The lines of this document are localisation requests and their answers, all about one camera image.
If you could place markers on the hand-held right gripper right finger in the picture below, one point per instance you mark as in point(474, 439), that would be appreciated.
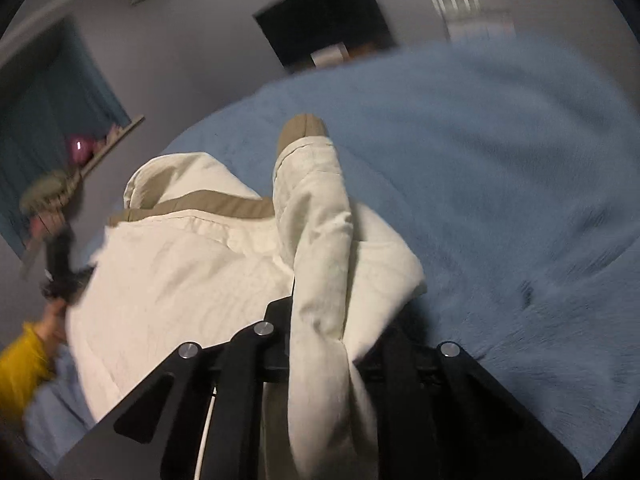
point(400, 360)

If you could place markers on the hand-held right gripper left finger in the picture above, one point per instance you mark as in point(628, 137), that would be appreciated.
point(277, 322)

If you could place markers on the cream hooded puffer jacket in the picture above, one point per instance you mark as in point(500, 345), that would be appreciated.
point(200, 270)

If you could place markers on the person's left forearm yellow sleeve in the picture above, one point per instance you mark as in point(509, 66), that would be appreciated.
point(25, 360)

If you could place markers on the green potted plant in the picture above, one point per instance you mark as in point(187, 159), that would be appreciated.
point(50, 192)

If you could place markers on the pink ornament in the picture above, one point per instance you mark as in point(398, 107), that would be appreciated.
point(79, 150)

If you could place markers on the wooden window sill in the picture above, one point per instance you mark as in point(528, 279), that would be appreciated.
point(107, 147)

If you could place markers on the teal curtain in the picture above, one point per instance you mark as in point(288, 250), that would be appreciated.
point(55, 110)

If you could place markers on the blue fleece blanket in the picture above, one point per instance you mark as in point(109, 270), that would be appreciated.
point(490, 200)

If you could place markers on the black furniture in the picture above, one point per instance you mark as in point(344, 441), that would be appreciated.
point(325, 15)

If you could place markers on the white radiator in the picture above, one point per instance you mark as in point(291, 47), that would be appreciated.
point(467, 7)

